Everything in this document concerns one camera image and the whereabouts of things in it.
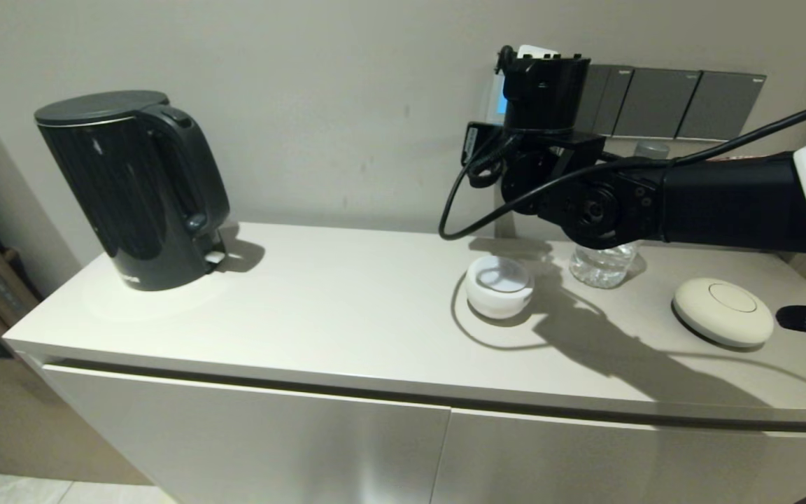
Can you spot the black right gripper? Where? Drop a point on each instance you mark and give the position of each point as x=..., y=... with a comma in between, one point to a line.
x=546, y=94

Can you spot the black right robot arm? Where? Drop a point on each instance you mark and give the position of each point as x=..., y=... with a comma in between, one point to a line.
x=725, y=199

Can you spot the white wall thermostat panel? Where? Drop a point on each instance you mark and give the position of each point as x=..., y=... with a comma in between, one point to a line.
x=499, y=94

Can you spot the clear plastic water bottle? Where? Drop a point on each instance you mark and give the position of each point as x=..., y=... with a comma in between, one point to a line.
x=599, y=271

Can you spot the small white round speaker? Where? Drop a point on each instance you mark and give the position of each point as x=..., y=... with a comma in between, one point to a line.
x=497, y=297

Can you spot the cream round disc device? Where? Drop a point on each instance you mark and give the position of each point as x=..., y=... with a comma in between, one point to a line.
x=721, y=311

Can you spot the white sideboard cabinet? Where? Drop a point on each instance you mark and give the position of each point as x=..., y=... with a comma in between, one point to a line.
x=305, y=308

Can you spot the white cabinet door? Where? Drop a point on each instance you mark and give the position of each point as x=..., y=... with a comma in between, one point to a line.
x=620, y=465
x=249, y=448

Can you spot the black electric kettle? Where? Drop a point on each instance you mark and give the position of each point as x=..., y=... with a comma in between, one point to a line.
x=126, y=187

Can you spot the light brown wooden door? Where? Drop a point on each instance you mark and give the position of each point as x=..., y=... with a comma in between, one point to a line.
x=11, y=420

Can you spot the grey triple rocker wall switch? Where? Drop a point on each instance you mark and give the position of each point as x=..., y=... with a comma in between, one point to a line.
x=609, y=98

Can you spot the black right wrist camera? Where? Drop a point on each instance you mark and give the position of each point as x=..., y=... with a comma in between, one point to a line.
x=476, y=143

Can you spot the grey single wall switch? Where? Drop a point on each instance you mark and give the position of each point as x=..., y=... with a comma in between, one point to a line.
x=721, y=107
x=655, y=103

